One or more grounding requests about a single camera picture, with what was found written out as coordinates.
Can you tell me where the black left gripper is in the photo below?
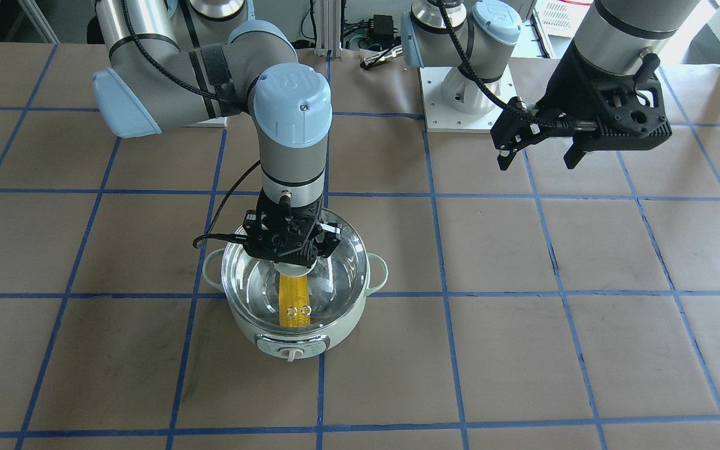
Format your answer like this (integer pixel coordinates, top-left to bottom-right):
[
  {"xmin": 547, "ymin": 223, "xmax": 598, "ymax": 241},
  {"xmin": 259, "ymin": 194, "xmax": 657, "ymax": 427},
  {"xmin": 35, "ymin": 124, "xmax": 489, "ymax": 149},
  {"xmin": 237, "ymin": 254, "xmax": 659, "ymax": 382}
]
[{"xmin": 491, "ymin": 44, "xmax": 673, "ymax": 171}]

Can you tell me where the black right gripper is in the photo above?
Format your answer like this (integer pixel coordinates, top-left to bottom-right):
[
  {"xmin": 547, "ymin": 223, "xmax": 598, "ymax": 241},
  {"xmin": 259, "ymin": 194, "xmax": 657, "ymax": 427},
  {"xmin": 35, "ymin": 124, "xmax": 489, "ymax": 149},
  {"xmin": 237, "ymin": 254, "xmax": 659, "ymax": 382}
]
[{"xmin": 242, "ymin": 191, "xmax": 343, "ymax": 263}]

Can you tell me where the yellow corn cob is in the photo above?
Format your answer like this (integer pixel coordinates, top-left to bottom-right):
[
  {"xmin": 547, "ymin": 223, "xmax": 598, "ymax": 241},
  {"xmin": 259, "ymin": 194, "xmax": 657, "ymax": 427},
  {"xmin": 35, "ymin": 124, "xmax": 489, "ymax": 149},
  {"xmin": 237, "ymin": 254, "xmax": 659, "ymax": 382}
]
[{"xmin": 278, "ymin": 274, "xmax": 312, "ymax": 328}]

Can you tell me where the glass pot lid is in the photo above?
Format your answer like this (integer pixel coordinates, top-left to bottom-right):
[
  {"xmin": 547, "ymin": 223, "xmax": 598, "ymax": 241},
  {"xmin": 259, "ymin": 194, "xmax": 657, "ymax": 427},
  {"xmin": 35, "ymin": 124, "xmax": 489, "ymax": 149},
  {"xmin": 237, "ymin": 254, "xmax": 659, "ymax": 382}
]
[{"xmin": 222, "ymin": 209, "xmax": 371, "ymax": 335}]

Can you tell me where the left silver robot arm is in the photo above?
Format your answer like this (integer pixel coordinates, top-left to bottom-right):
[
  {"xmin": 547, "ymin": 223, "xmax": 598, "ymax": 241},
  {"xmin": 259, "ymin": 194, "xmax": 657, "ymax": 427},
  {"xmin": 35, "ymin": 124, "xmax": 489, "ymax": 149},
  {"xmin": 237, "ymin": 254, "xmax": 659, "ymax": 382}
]
[{"xmin": 400, "ymin": 1, "xmax": 697, "ymax": 171}]

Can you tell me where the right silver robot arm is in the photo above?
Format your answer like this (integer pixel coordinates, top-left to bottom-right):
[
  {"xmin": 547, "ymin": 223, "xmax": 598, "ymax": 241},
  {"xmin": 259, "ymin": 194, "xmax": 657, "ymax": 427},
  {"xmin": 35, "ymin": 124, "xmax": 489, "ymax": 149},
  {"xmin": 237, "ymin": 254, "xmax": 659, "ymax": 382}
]
[{"xmin": 92, "ymin": 1, "xmax": 341, "ymax": 267}]

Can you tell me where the pale green electric pot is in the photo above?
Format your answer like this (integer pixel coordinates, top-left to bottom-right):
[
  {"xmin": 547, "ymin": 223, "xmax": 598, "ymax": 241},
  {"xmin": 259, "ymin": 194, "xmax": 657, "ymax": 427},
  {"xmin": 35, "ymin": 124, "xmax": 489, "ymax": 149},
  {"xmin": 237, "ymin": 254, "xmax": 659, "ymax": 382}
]
[{"xmin": 209, "ymin": 247, "xmax": 389, "ymax": 362}]

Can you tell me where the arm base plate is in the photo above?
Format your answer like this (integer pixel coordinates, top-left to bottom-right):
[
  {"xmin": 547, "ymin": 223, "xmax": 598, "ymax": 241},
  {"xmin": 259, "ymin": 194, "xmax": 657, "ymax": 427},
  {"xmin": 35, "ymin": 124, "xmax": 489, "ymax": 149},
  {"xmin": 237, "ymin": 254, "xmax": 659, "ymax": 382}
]
[
  {"xmin": 185, "ymin": 117, "xmax": 228, "ymax": 128},
  {"xmin": 418, "ymin": 67, "xmax": 502, "ymax": 134}
]

